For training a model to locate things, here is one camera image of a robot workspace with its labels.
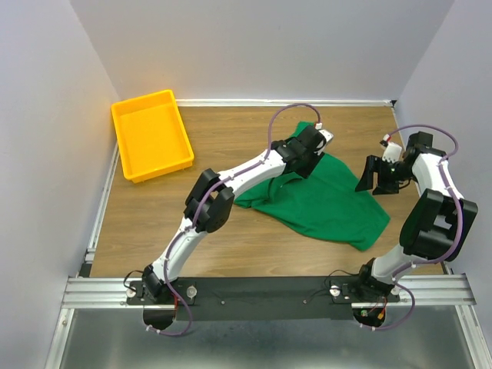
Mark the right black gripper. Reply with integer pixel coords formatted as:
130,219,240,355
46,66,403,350
354,155,416,196

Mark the green t shirt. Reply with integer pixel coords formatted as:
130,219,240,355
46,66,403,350
233,121,391,253

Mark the yellow plastic tray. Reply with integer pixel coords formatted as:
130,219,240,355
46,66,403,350
111,89,194,184

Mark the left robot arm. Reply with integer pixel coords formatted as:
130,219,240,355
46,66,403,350
142,123,334,304

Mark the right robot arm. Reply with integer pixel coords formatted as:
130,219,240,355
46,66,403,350
353,131,478,301

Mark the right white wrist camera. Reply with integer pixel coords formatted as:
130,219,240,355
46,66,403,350
380,135,402,163

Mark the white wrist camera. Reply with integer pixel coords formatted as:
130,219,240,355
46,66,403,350
380,135,402,163
314,122,334,151

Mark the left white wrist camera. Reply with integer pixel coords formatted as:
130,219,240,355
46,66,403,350
314,122,334,151

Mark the aluminium right side rail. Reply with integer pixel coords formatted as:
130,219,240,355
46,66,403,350
390,105,454,276

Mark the aluminium rail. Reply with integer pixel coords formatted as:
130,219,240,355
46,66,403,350
390,105,454,276
61,274,476,309
78,144,119,278

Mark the aluminium front rail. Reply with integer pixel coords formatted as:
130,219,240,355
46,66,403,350
61,274,476,309

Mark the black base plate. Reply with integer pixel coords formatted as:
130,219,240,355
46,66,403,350
127,275,400,327

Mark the aluminium left side rail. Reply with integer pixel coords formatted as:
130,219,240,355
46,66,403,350
78,144,119,278

